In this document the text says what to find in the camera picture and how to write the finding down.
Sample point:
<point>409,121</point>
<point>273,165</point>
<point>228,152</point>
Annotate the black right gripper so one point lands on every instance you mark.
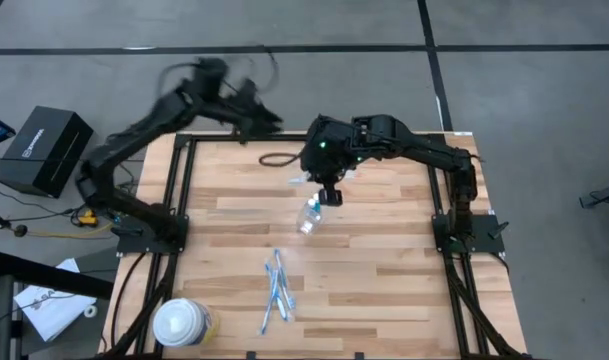
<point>331,150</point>

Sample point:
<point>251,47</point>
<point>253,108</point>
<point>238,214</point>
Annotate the white paper sheet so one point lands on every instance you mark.
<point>49,310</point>

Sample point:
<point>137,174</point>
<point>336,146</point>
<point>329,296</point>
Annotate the black workstation stand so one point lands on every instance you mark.
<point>49,280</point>

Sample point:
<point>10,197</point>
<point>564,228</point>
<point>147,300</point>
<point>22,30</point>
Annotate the yellow plug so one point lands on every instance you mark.
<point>87,218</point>

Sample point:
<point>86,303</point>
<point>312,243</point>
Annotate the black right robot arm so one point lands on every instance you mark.
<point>424,147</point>

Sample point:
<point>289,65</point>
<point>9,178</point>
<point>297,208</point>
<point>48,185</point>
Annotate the blue toothbrush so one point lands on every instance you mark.
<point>284,280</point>
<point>274,290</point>
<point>265,320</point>

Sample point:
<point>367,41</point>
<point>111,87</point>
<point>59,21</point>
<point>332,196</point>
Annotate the white tape roll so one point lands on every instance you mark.
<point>85,311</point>

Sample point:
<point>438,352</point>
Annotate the black aluminium table frame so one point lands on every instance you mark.
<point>204,136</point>

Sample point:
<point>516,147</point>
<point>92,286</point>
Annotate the black cardboard box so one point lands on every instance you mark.
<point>44,150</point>

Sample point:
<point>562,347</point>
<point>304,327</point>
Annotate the white lidded wipes canister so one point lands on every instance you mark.
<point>179,322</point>

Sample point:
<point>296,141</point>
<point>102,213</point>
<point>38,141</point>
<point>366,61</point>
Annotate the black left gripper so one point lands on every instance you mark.
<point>244,100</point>

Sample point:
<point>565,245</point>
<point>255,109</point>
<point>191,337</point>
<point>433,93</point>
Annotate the black round plug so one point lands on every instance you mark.
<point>20,230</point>

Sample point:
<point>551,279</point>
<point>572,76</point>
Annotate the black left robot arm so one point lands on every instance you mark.
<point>134,132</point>

